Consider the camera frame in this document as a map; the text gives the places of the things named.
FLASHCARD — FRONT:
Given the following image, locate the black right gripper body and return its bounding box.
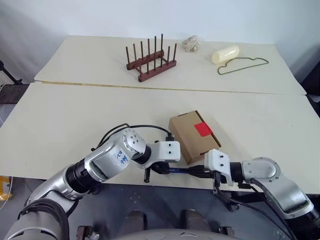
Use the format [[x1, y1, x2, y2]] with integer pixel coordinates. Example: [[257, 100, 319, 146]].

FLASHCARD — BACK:
[[208, 170, 222, 196]]

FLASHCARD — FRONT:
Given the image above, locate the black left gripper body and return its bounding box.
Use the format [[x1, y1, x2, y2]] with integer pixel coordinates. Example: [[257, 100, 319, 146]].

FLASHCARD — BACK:
[[143, 159, 180, 183]]

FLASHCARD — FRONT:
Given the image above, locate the blue cutter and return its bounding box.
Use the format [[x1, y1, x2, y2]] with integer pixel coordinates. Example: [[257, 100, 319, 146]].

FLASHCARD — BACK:
[[167, 167, 193, 175]]

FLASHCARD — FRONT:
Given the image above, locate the brown cardboard box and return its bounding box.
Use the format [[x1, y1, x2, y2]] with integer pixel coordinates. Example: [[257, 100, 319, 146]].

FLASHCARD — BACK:
[[168, 109, 223, 165]]

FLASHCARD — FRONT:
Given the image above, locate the red tape piece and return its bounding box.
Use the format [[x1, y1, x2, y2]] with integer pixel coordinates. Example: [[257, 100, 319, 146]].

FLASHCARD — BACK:
[[194, 122, 212, 138]]

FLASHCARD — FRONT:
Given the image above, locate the dark wooden peg rack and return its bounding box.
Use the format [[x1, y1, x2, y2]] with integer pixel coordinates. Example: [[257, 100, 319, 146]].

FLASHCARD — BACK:
[[125, 33, 179, 83]]

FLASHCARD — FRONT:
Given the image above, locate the cream cylindrical roll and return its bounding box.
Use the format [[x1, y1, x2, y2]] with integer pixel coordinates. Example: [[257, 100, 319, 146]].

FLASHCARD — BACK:
[[211, 44, 240, 65]]

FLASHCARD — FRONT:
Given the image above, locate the clear plastic bag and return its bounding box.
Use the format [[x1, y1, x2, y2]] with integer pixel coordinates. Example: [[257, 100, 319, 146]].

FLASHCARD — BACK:
[[180, 35, 203, 53]]

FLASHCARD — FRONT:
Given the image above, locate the black tripod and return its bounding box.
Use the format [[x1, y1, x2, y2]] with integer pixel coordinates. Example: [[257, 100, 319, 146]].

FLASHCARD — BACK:
[[0, 59, 24, 85]]

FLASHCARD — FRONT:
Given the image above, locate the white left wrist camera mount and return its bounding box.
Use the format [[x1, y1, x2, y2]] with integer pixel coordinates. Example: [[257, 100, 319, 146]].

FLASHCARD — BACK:
[[149, 140, 181, 164]]

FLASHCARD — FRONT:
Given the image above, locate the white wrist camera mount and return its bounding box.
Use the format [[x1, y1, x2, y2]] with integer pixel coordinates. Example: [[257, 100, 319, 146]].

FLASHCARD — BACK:
[[203, 149, 235, 187], [149, 140, 181, 164]]

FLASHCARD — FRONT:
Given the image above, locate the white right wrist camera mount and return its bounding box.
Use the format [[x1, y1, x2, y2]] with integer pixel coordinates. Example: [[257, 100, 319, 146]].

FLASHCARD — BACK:
[[203, 149, 235, 187]]

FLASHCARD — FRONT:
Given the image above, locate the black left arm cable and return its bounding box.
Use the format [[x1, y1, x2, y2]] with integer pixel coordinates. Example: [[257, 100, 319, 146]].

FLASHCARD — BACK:
[[90, 123, 176, 153]]

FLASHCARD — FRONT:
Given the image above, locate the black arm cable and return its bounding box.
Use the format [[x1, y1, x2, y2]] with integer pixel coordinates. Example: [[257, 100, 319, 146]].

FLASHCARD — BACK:
[[212, 183, 298, 240], [90, 123, 176, 153]]

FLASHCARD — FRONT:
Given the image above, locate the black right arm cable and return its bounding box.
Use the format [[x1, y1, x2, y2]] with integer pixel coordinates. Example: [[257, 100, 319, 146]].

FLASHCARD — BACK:
[[212, 183, 298, 240]]

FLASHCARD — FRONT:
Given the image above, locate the green wire loop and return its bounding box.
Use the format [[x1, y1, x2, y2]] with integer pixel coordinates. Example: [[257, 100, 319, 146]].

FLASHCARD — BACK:
[[216, 56, 270, 75]]

